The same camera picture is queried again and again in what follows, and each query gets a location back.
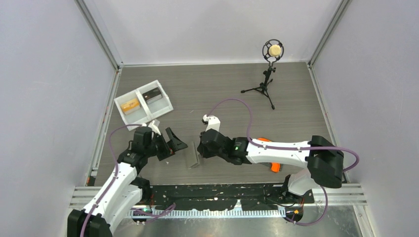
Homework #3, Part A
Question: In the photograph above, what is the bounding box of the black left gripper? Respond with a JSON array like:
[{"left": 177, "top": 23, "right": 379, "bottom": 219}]
[{"left": 145, "top": 128, "right": 186, "bottom": 161}]

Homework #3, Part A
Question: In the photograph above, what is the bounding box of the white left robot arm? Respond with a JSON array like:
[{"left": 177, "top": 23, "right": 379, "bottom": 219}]
[{"left": 66, "top": 124, "right": 188, "bottom": 237}]

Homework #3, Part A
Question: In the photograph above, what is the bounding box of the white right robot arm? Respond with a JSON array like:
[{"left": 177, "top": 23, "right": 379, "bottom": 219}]
[{"left": 197, "top": 129, "right": 344, "bottom": 203}]

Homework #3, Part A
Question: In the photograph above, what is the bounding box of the black card stack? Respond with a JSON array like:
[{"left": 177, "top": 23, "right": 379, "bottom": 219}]
[{"left": 142, "top": 87, "right": 163, "bottom": 104}]

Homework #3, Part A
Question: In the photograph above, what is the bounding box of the gold card stack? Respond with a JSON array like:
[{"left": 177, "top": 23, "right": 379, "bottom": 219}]
[{"left": 120, "top": 98, "right": 141, "bottom": 115}]

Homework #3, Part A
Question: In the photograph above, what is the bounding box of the white two-compartment tray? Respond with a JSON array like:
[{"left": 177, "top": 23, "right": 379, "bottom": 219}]
[{"left": 114, "top": 80, "right": 173, "bottom": 124}]

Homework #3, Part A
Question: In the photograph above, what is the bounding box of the orange curved toy slide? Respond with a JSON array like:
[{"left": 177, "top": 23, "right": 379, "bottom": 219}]
[{"left": 258, "top": 138, "right": 282, "bottom": 173}]

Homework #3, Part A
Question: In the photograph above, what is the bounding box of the black microphone tripod stand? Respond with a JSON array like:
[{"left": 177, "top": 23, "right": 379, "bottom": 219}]
[{"left": 241, "top": 39, "right": 284, "bottom": 110}]

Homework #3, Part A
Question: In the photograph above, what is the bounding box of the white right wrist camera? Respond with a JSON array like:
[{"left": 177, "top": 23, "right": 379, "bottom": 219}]
[{"left": 202, "top": 115, "right": 221, "bottom": 131}]

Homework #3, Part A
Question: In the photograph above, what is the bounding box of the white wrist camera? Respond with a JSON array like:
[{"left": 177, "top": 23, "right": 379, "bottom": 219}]
[
  {"left": 147, "top": 119, "right": 161, "bottom": 135},
  {"left": 202, "top": 115, "right": 221, "bottom": 131}
]

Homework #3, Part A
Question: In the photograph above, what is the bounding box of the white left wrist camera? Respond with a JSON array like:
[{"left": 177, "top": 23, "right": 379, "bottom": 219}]
[{"left": 147, "top": 119, "right": 161, "bottom": 135}]

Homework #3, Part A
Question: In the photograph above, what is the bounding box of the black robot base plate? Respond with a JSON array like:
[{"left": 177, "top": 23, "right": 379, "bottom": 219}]
[{"left": 137, "top": 183, "right": 314, "bottom": 211}]

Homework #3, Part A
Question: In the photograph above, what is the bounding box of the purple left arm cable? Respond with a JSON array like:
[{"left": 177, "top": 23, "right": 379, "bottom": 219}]
[{"left": 79, "top": 123, "right": 177, "bottom": 237}]

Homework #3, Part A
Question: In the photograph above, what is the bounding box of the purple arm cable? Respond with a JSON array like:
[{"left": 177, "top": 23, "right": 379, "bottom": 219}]
[
  {"left": 79, "top": 123, "right": 177, "bottom": 237},
  {"left": 208, "top": 97, "right": 360, "bottom": 227}
]

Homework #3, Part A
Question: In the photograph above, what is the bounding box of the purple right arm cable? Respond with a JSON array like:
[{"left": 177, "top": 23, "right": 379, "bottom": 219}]
[{"left": 208, "top": 97, "right": 360, "bottom": 227}]

